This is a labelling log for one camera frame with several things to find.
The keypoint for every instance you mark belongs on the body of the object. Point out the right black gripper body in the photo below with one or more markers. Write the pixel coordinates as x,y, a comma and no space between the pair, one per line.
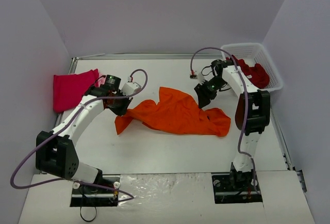
204,93

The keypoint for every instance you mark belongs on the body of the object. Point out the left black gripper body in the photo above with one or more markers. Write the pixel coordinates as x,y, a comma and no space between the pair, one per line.
121,104

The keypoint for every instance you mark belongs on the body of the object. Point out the orange t shirt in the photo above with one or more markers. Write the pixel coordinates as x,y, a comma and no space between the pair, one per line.
176,113

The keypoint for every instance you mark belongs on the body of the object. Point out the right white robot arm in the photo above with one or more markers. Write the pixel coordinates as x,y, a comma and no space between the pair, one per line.
251,117

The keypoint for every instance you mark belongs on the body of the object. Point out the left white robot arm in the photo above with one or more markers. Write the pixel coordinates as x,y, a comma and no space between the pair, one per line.
57,155

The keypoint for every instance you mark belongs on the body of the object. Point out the dark red t shirt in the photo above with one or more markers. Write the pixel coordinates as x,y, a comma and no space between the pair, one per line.
256,74

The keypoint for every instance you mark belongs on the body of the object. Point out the magenta folded t shirt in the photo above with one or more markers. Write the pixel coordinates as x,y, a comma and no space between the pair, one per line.
68,90

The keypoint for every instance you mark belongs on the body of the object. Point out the white plastic basket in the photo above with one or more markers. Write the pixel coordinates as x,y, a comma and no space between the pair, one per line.
253,53

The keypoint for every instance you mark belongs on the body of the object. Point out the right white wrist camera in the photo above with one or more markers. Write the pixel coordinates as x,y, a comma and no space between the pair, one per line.
198,76

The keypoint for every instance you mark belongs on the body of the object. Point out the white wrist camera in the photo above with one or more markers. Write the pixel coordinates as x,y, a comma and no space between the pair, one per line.
130,88
198,76

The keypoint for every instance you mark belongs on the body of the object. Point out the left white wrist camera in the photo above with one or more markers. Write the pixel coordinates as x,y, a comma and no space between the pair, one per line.
130,88

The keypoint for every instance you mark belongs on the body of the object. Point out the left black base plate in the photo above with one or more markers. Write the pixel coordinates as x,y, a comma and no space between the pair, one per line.
87,196

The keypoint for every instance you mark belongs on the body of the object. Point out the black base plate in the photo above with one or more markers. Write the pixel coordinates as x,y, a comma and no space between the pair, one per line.
224,192
87,196

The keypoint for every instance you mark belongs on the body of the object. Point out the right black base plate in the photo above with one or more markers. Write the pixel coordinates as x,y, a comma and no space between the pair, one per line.
224,192

